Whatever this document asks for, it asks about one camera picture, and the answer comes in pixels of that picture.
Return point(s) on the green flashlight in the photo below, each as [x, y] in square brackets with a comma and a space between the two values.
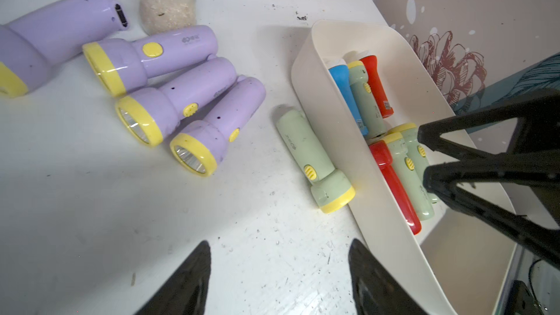
[366, 103]
[405, 169]
[330, 187]
[416, 151]

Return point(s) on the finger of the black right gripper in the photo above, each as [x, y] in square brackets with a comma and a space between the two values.
[531, 160]

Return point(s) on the red flashlight white head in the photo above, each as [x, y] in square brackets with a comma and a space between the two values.
[370, 62]

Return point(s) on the purple flashlight top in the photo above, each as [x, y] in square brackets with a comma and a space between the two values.
[34, 44]

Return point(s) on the blue flashlight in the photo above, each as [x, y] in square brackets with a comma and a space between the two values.
[339, 71]

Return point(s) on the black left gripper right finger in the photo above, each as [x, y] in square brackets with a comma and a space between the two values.
[374, 289]

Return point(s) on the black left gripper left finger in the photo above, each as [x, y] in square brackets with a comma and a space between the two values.
[185, 291]

